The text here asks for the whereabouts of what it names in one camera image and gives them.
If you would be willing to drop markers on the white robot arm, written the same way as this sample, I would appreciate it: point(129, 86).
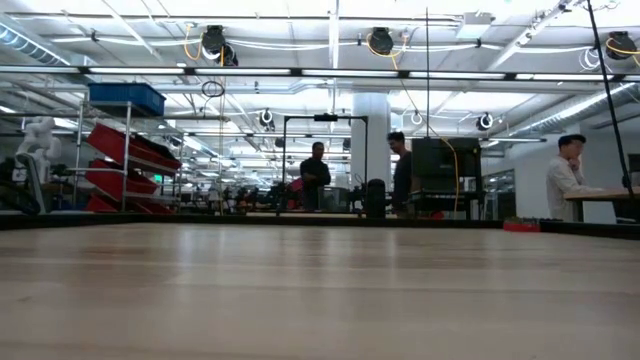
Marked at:
point(40, 145)

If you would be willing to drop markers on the background black robot arm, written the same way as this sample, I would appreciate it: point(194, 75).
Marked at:
point(357, 192)
point(280, 192)

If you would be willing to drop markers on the person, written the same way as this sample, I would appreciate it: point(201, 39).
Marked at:
point(562, 185)
point(315, 175)
point(400, 175)

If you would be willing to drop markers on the black cylinder stand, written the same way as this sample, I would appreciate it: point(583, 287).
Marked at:
point(376, 197)

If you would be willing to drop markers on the white pillar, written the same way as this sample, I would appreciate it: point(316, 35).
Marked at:
point(372, 130)

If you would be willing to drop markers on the black equipment cabinet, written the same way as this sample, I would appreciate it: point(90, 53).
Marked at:
point(440, 157)

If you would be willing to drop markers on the long ceiling light strip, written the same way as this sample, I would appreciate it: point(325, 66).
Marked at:
point(250, 71)

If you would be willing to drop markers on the shelf rack with red bins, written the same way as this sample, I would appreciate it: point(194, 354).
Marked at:
point(125, 145)

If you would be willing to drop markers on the small red block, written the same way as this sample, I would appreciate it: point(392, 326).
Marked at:
point(522, 226)

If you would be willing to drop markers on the blue plastic bin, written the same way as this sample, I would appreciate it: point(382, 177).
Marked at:
point(125, 97)

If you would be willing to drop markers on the wooden desk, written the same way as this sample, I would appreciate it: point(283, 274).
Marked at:
point(600, 194)

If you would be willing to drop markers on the office chair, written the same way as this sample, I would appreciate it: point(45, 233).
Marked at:
point(32, 185)

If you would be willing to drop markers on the black gantry frame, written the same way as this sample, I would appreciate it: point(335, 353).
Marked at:
point(325, 117)

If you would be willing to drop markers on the silver ventilation duct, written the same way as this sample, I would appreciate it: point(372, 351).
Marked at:
point(30, 45)

